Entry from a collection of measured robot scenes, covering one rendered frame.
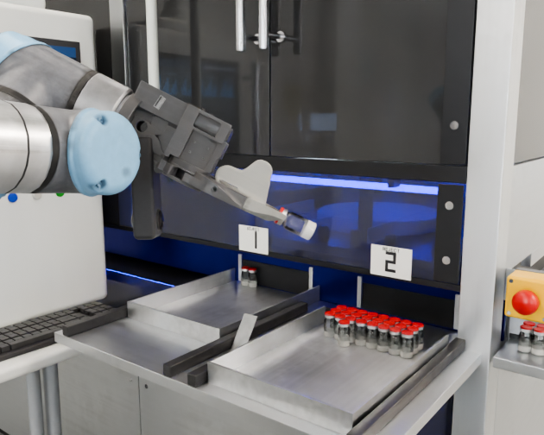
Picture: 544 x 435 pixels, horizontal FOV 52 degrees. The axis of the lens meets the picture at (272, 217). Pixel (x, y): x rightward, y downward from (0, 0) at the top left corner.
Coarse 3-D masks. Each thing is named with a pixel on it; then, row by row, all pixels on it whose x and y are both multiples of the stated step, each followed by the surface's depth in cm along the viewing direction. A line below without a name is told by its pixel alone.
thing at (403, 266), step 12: (372, 252) 110; (384, 252) 109; (396, 252) 107; (408, 252) 106; (372, 264) 111; (384, 264) 109; (396, 264) 107; (408, 264) 106; (396, 276) 108; (408, 276) 106
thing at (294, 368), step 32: (320, 320) 114; (256, 352) 98; (288, 352) 100; (320, 352) 100; (352, 352) 100; (384, 352) 100; (224, 384) 87; (256, 384) 83; (288, 384) 88; (320, 384) 88; (352, 384) 88; (384, 384) 88; (320, 416) 76; (352, 416) 73
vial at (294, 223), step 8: (288, 216) 65; (296, 216) 65; (280, 224) 65; (288, 224) 64; (296, 224) 64; (304, 224) 64; (312, 224) 65; (296, 232) 65; (304, 232) 64; (312, 232) 64
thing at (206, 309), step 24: (168, 288) 126; (192, 288) 132; (216, 288) 138; (240, 288) 138; (264, 288) 138; (312, 288) 126; (144, 312) 115; (168, 312) 120; (192, 312) 120; (216, 312) 120; (240, 312) 120; (264, 312) 113; (192, 336) 107; (216, 336) 103
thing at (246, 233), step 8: (240, 224) 130; (240, 232) 130; (248, 232) 129; (256, 232) 127; (264, 232) 126; (240, 240) 131; (248, 240) 129; (264, 240) 126; (240, 248) 131; (248, 248) 130; (264, 248) 127
